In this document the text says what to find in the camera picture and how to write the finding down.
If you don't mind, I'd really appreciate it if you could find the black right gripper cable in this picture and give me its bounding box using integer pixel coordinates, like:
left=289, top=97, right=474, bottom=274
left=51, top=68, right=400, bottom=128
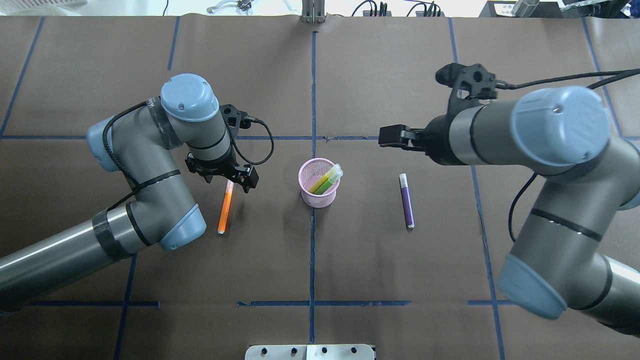
left=495, top=69, right=640, bottom=243

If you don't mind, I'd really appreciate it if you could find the orange marker pen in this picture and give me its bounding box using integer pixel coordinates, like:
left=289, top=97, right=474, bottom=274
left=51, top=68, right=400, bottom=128
left=216, top=180, right=234, bottom=236

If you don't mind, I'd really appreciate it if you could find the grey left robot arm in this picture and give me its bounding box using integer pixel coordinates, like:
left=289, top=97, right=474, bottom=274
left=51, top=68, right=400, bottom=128
left=0, top=73, right=265, bottom=317

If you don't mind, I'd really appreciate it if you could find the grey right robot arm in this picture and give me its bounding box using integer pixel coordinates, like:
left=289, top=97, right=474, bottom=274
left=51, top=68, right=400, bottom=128
left=378, top=86, right=639, bottom=337

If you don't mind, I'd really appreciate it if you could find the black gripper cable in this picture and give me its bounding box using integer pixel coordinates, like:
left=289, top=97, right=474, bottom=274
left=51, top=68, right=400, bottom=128
left=495, top=69, right=640, bottom=243
left=102, top=100, right=275, bottom=211

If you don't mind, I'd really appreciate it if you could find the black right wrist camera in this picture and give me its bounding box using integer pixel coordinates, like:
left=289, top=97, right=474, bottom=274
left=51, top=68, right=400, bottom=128
left=435, top=63, right=498, bottom=119

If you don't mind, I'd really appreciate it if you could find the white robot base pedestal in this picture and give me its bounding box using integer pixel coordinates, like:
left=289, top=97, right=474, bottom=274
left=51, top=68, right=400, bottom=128
left=244, top=343, right=377, bottom=360

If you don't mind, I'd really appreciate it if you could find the green highlighter pen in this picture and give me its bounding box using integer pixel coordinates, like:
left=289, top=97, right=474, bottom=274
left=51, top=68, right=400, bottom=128
left=313, top=176, right=340, bottom=196

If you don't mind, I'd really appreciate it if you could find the purple marker pen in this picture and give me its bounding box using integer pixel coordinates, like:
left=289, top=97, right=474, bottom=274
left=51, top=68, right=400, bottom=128
left=398, top=173, right=416, bottom=230

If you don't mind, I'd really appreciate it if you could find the yellow highlighter pen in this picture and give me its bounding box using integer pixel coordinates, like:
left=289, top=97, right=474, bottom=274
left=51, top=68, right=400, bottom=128
left=307, top=163, right=343, bottom=195

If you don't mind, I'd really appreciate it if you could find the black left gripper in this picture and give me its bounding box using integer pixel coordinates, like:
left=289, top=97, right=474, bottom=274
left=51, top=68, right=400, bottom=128
left=185, top=152, right=259, bottom=194

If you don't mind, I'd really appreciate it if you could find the pink mesh pen holder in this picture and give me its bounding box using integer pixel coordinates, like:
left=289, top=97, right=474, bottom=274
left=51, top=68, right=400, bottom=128
left=297, top=158, right=344, bottom=208

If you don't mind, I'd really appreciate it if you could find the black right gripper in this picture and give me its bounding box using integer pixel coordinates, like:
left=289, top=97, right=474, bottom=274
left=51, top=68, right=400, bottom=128
left=378, top=115, right=463, bottom=166

